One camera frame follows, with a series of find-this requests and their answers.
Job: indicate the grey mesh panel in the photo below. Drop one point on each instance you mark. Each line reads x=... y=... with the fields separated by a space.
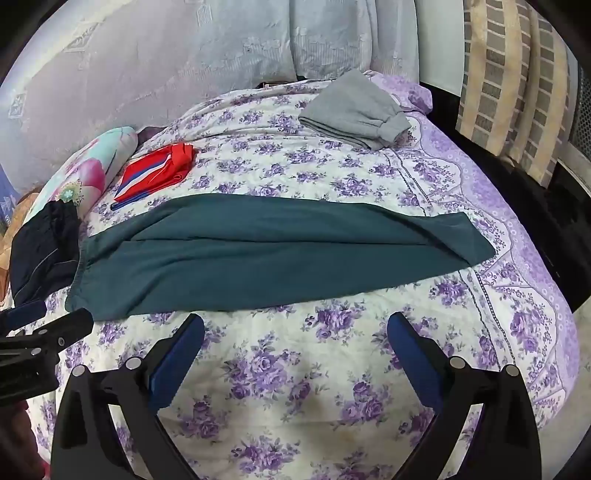
x=582 y=110

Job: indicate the grey pants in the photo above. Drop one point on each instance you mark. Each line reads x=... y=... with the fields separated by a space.
x=346 y=110

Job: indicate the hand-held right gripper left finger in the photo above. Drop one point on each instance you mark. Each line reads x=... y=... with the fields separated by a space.
x=178 y=355

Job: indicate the black bed frame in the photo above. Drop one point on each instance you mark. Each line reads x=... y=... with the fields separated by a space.
x=531 y=221

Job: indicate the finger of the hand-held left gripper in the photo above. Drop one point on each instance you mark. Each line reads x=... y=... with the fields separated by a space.
x=69 y=325
x=25 y=314

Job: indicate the purple floral bedsheet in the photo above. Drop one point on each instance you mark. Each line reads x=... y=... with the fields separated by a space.
x=286 y=369

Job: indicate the pink teal floral pillow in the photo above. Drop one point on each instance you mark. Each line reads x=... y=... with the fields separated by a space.
x=92 y=170

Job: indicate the dark green pants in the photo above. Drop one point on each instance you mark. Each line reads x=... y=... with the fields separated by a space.
x=277 y=258

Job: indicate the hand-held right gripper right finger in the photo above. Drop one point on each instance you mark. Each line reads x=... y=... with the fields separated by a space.
x=411 y=355

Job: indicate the dark navy garment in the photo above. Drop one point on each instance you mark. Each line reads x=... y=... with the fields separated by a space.
x=41 y=258

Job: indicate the orange brown cloth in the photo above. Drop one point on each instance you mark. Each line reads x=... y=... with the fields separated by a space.
x=5 y=258

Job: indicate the red striped garment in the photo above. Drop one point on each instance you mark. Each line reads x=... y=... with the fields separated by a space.
x=161 y=168

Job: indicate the blue printed item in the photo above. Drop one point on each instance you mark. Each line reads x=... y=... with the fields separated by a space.
x=7 y=198

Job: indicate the pale grey embossed pillow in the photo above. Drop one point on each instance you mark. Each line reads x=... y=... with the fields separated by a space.
x=332 y=37

